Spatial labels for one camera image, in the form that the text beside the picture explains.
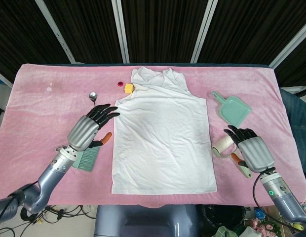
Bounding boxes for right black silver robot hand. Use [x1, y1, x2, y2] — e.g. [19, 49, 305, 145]
[223, 124, 276, 173]

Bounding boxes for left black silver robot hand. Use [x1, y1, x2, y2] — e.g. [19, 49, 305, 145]
[66, 103, 121, 152]

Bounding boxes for green lint roller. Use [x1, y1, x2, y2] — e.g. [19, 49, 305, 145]
[211, 135, 252, 179]

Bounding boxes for green hand brush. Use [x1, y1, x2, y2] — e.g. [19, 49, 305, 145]
[71, 145, 99, 172]

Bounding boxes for white sleeveless shirt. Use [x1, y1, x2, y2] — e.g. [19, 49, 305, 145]
[111, 66, 218, 196]

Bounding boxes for pink fleece table cloth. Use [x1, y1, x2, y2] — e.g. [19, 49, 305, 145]
[0, 63, 306, 208]

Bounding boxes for metal spoon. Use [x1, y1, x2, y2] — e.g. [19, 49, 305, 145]
[88, 91, 98, 108]

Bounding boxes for green plastic dustpan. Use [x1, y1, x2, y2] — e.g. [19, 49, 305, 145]
[211, 90, 252, 128]

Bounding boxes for blue jeans leg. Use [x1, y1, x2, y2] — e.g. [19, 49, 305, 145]
[280, 87, 306, 173]

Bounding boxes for black bin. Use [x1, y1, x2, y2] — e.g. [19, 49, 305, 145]
[201, 204, 245, 232]

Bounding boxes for pink artificial flowers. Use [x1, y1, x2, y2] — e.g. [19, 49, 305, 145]
[249, 217, 277, 237]

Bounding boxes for green checked cloth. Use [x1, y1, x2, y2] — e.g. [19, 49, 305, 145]
[213, 226, 236, 237]

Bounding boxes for blue-grey robot torso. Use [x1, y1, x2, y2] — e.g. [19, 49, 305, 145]
[93, 204, 200, 237]

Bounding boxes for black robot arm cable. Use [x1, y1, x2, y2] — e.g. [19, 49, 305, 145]
[252, 172, 301, 233]

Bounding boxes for black floor cable bundle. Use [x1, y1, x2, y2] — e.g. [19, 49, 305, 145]
[0, 204, 97, 237]

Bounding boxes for white partition post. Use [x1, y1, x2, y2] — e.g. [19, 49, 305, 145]
[111, 0, 130, 64]
[191, 0, 218, 64]
[0, 69, 14, 88]
[268, 19, 306, 69]
[38, 0, 77, 64]

